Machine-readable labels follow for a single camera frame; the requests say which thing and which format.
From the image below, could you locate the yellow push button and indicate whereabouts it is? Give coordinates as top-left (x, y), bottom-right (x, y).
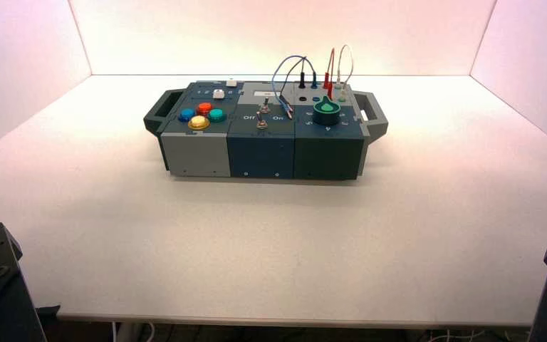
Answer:
top-left (187, 115), bottom-right (211, 132)

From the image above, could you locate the grey modular control box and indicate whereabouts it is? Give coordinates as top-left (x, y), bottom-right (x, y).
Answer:
top-left (143, 81), bottom-right (389, 181)

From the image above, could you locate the green rotary knob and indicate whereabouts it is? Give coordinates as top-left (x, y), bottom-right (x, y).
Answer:
top-left (312, 95), bottom-right (342, 127)

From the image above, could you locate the blue jumper cable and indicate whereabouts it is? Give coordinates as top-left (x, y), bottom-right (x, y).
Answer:
top-left (271, 55), bottom-right (319, 120)

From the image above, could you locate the red jumper cable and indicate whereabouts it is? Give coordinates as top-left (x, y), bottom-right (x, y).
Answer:
top-left (322, 47), bottom-right (335, 100)

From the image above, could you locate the white jumper cable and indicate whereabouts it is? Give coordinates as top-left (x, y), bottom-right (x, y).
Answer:
top-left (335, 44), bottom-right (354, 92)

